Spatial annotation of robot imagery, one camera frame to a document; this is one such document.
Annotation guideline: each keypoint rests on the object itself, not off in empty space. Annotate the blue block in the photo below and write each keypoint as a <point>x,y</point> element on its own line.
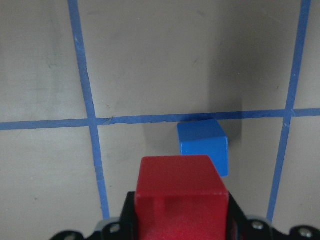
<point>205,137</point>

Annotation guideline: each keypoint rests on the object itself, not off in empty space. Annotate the red block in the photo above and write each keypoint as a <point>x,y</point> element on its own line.
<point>180,198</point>

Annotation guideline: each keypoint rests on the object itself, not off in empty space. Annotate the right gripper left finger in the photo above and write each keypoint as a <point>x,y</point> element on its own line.
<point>128,218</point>

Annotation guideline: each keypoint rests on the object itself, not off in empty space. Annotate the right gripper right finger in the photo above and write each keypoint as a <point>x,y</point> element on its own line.
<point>237,224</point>

